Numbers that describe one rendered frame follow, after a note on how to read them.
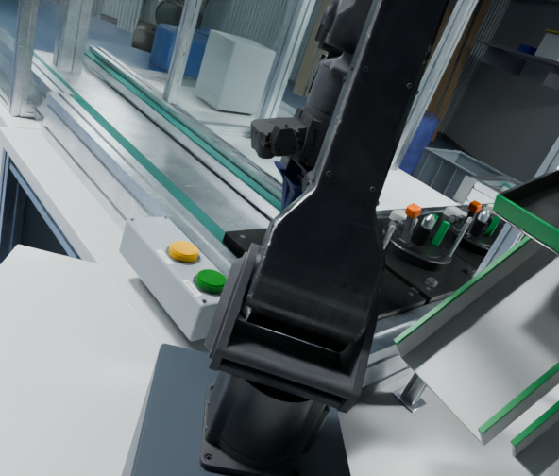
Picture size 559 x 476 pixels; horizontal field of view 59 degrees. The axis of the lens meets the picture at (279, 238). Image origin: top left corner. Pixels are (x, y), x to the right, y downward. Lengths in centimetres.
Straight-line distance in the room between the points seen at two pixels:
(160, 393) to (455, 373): 36
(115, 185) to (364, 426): 58
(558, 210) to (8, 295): 67
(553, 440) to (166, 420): 41
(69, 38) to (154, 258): 98
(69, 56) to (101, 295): 95
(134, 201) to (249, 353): 63
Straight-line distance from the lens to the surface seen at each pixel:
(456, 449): 78
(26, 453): 57
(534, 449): 60
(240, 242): 75
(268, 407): 30
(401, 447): 72
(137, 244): 73
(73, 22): 156
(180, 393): 36
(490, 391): 60
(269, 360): 28
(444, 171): 275
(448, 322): 64
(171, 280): 66
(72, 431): 59
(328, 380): 28
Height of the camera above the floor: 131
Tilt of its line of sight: 25 degrees down
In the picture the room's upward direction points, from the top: 21 degrees clockwise
